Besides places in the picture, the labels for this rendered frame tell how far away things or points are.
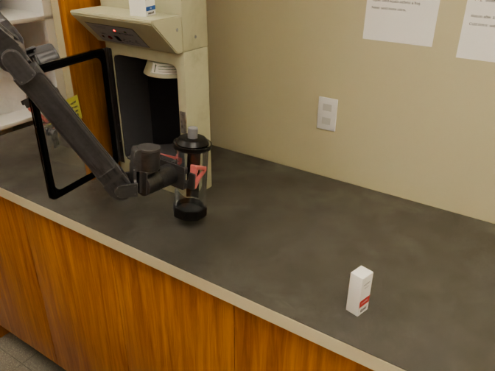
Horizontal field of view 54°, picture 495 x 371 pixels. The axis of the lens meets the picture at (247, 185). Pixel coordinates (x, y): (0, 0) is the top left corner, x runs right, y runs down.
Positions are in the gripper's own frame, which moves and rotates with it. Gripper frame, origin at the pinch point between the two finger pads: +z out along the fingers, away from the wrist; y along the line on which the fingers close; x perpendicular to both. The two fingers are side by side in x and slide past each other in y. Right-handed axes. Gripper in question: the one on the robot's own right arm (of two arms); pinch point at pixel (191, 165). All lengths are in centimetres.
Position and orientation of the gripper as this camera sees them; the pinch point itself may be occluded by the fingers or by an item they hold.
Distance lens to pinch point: 140.1
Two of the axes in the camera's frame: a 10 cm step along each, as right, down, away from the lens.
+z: 5.5, -3.0, 7.8
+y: -8.3, -3.0, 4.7
